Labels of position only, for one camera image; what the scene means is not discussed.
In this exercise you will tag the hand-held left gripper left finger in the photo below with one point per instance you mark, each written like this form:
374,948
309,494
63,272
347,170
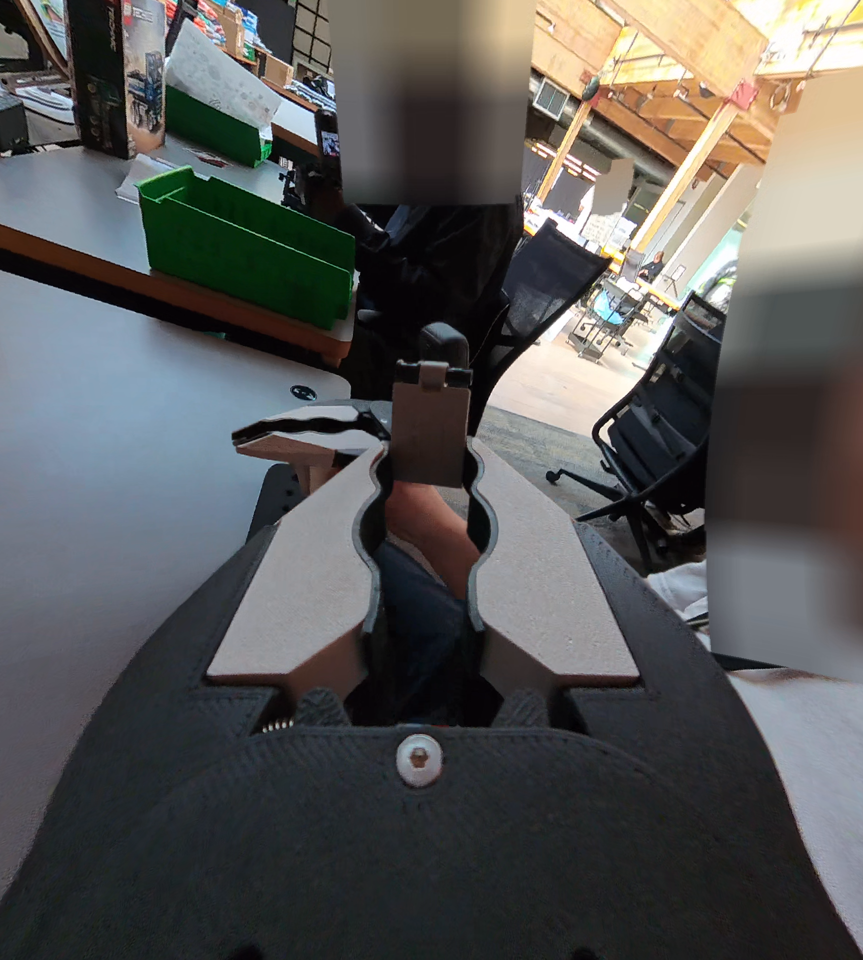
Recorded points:
304,585

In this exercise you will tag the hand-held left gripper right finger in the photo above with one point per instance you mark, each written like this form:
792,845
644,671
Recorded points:
551,600

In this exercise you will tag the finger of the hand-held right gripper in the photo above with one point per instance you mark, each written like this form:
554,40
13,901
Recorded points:
326,412
289,448

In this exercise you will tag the grey curved toy panel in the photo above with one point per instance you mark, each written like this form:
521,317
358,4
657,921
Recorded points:
431,427

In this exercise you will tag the person's dark shorts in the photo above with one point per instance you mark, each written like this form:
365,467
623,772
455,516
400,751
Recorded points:
420,637

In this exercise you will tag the person's leg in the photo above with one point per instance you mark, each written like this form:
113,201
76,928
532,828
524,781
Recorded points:
431,525

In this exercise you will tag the large green plastic bin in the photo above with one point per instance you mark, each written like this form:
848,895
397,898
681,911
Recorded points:
244,255

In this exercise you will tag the black reclined office chair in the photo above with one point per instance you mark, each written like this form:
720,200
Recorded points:
649,442

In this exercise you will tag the black mesh office chair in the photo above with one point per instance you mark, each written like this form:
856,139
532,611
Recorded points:
551,277

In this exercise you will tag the phone on stand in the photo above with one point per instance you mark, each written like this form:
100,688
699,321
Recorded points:
329,135

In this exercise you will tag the distant table with chairs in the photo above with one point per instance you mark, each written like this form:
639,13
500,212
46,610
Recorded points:
615,315

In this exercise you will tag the small green plastic bin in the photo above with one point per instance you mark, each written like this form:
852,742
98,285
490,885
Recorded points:
206,127

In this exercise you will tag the person's light shirt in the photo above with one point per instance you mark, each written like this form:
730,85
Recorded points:
836,787

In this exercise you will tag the grey wood-edged table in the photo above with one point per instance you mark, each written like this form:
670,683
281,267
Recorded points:
41,202

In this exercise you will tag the black toy set box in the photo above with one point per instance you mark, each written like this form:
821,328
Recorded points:
105,82

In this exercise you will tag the small black device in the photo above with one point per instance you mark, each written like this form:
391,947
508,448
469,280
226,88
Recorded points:
4,124

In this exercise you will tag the white wall air vent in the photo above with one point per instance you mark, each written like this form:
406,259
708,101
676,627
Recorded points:
551,96

